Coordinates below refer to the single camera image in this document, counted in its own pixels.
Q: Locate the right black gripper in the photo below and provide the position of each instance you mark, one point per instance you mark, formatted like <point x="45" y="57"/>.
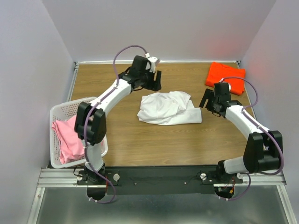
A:
<point x="214" y="110"/>

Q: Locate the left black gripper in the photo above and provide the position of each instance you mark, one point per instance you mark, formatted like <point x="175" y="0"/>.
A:
<point x="153" y="85"/>

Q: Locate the white t-shirt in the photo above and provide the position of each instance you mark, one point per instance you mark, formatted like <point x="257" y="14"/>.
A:
<point x="167" y="109"/>

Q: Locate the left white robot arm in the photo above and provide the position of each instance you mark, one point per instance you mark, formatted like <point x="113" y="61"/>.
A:
<point x="91" y="124"/>

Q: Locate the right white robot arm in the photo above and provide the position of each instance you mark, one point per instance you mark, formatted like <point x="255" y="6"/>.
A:
<point x="263" y="152"/>

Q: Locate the folded orange t-shirt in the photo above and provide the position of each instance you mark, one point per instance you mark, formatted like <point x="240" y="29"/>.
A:
<point x="220" y="72"/>

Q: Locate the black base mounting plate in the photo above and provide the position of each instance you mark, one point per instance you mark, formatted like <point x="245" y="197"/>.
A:
<point x="156" y="180"/>

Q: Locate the white plastic laundry basket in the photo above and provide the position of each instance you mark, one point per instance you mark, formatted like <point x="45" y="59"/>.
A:
<point x="64" y="112"/>

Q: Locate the pink t-shirt in basket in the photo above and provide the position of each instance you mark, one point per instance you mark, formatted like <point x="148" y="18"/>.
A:
<point x="70" y="145"/>

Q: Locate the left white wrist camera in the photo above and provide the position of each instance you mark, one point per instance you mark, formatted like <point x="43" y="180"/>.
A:
<point x="152" y="62"/>

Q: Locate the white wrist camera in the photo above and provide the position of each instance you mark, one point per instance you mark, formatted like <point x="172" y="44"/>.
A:
<point x="229" y="86"/>
<point x="152" y="62"/>

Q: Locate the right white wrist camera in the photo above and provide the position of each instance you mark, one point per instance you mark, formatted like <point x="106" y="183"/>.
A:
<point x="229" y="86"/>

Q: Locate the aluminium front rail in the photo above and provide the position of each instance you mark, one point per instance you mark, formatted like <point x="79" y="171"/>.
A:
<point x="64" y="178"/>

